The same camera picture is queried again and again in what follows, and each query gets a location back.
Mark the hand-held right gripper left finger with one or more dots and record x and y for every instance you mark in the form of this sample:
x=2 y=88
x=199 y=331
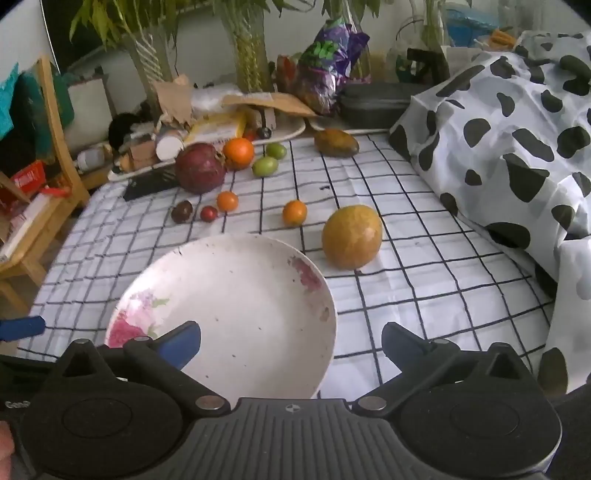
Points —
x=182 y=344

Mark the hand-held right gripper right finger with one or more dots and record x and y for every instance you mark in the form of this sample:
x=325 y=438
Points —
x=400 y=344

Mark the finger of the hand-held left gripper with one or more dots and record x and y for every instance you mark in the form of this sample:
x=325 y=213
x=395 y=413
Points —
x=21 y=327

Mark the white floral plate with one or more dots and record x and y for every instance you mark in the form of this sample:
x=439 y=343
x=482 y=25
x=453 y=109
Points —
x=240 y=295

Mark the brown-green mango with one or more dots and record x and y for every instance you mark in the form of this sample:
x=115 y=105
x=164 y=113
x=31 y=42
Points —
x=337 y=143

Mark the person's left hand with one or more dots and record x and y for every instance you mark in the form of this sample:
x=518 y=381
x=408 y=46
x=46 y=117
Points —
x=4 y=441

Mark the black-checked white tablecloth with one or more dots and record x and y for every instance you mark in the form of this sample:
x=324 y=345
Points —
x=415 y=286

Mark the round yellow passion fruit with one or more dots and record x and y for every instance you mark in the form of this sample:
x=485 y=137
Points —
x=352 y=237

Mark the dark brown chestnut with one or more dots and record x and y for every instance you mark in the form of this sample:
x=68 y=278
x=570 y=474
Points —
x=182 y=212

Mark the small red cherry tomato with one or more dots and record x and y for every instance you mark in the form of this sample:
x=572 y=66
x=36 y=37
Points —
x=208 y=213

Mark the wooden chair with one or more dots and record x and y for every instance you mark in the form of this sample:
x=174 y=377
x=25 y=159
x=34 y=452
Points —
x=55 y=184

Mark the small orange tangerine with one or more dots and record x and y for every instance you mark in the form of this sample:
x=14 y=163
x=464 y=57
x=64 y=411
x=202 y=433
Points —
x=295 y=213
x=227 y=201

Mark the red packet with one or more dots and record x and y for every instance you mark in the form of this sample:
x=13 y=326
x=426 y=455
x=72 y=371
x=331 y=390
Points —
x=28 y=177

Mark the black flat remote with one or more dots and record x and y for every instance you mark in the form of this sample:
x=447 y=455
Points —
x=147 y=187

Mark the dark red pomegranate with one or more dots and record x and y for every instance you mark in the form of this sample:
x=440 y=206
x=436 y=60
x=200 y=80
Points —
x=199 y=168

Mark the small white bottle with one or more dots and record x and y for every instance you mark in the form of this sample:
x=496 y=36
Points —
x=91 y=158

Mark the green jujube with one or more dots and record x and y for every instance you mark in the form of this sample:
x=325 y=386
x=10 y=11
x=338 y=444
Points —
x=264 y=167
x=276 y=150

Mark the orange persimmon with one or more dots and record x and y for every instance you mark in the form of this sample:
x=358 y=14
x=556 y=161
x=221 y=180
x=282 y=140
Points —
x=238 y=153

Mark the white pill bottle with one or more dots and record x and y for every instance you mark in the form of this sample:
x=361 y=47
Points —
x=170 y=145

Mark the yellow and white box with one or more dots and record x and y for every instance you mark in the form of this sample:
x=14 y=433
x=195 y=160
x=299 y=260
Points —
x=217 y=128

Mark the teal cloth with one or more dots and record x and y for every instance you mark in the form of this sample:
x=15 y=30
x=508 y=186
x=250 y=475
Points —
x=27 y=106

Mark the black furry object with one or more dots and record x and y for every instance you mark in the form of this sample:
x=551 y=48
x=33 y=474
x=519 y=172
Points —
x=124 y=127

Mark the white oval tray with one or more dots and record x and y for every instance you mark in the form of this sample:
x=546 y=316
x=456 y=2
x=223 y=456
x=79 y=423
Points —
x=341 y=125
x=286 y=131

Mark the small black wheel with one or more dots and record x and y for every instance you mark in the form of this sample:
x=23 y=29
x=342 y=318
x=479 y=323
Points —
x=264 y=133

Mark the white paper bag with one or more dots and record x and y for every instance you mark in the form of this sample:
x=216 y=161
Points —
x=90 y=110

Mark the grey zippered case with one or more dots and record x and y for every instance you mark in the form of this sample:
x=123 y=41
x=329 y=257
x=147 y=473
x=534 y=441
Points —
x=378 y=104

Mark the crumpled brown paper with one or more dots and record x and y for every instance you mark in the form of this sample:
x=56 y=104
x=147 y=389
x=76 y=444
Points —
x=175 y=101

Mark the white plastic bag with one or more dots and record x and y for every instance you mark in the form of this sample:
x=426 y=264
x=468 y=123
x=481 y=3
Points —
x=212 y=98

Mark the cow print blanket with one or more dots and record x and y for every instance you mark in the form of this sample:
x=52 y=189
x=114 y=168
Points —
x=508 y=115

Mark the brown paper envelope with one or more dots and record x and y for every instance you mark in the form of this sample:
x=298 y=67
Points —
x=272 y=102

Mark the glass vase with bamboo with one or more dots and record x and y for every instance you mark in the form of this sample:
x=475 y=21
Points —
x=145 y=69
x=251 y=55

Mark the clear plastic bottle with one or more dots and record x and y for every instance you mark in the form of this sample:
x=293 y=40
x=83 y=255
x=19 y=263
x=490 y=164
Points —
x=362 y=60

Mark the purple snack bag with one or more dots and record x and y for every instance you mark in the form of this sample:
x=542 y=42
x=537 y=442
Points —
x=330 y=64

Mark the slim glass vase with plant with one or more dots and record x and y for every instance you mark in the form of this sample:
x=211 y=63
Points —
x=431 y=27

